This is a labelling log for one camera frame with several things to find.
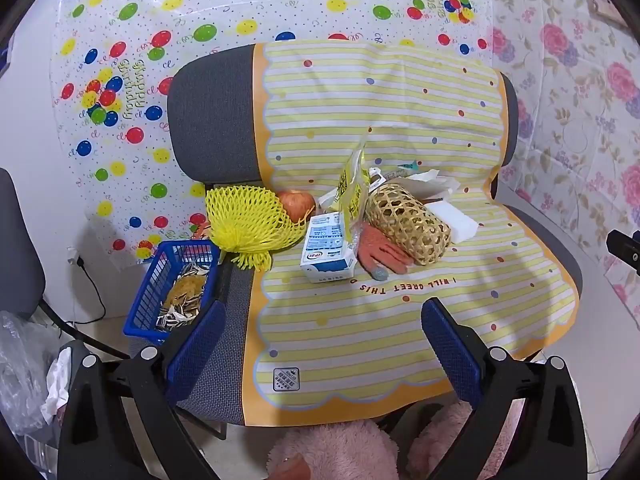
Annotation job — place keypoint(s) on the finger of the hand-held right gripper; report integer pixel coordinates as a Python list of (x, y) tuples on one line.
[(625, 249)]

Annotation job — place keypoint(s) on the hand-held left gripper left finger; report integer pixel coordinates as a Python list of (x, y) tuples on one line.
[(197, 345)]

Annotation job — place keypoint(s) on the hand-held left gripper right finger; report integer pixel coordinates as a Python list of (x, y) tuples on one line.
[(452, 347)]

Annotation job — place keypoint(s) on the orange knitted glove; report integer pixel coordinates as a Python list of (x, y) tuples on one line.
[(380, 252)]

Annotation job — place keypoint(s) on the yellow snack packet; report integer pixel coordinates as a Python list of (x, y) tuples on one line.
[(352, 185)]

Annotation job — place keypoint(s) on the person's left hand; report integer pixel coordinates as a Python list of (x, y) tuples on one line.
[(294, 467)]

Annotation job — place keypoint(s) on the sunflower seed packet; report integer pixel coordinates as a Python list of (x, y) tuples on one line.
[(175, 317)]

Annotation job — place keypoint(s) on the blue plastic basket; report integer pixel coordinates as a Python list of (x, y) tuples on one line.
[(145, 285)]

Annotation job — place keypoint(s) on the yellow striped plastic sheet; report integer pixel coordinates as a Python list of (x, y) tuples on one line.
[(375, 310)]

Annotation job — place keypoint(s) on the white sponge block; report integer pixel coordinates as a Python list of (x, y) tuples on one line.
[(460, 222)]

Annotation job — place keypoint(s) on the woven bamboo basket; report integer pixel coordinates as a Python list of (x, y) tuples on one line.
[(410, 225)]

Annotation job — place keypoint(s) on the yellow foam fruit net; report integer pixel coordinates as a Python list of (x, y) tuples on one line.
[(240, 220)]

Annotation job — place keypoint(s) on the crumpled white tissue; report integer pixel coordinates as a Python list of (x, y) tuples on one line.
[(57, 375)]

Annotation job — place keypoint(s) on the brown flat wrapper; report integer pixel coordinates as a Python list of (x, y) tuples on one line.
[(432, 201)]

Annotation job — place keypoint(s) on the pink fluffy clothing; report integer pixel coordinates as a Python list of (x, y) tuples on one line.
[(340, 445)]

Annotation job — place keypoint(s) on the floral print plastic sheet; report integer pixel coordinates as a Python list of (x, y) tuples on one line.
[(565, 110)]

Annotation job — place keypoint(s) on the white blue milk carton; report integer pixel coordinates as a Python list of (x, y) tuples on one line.
[(325, 250)]

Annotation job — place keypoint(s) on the crumpled white paper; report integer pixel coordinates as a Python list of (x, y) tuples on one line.
[(430, 182)]

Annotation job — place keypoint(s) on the red apple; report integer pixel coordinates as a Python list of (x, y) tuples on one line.
[(297, 202)]

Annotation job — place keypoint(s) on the clear plastic bag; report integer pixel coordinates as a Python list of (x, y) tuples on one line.
[(20, 370)]

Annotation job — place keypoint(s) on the white tube with teal tip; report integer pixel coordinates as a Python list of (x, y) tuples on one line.
[(392, 174)]

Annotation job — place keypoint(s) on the dark grey office chair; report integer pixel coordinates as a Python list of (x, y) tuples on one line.
[(15, 250)]

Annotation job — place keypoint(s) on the grey fabric chair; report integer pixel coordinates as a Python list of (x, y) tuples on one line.
[(215, 110)]

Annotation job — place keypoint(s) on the balloon print plastic sheet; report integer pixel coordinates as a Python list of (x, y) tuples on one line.
[(200, 10)]

